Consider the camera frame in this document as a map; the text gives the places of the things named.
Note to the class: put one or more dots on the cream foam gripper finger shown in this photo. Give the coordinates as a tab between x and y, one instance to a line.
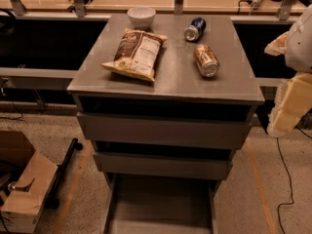
278	46
293	100

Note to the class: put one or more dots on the brown chip bag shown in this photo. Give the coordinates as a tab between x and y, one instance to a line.
136	54

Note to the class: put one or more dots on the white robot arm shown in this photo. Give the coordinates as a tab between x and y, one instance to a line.
298	53

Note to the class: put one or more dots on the grey drawer cabinet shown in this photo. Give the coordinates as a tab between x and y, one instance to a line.
179	92

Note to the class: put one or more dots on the open bottom drawer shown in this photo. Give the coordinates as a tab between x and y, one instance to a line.
145	204

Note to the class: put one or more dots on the grey middle drawer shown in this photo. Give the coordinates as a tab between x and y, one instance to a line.
121	163

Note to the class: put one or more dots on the grey drawer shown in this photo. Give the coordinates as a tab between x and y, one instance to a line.
209	134
121	163

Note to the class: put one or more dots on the grey top drawer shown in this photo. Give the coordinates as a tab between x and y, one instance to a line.
209	134

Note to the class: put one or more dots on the gold soda can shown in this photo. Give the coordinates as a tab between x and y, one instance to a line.
206	60

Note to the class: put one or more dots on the blue soda can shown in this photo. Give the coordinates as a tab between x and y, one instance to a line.
195	29

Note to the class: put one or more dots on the white bowl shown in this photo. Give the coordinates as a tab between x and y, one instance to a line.
141	17

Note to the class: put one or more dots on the black metal stand leg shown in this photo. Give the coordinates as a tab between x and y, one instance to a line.
52	201

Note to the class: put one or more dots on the cardboard box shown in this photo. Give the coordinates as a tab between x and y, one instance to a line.
33	175

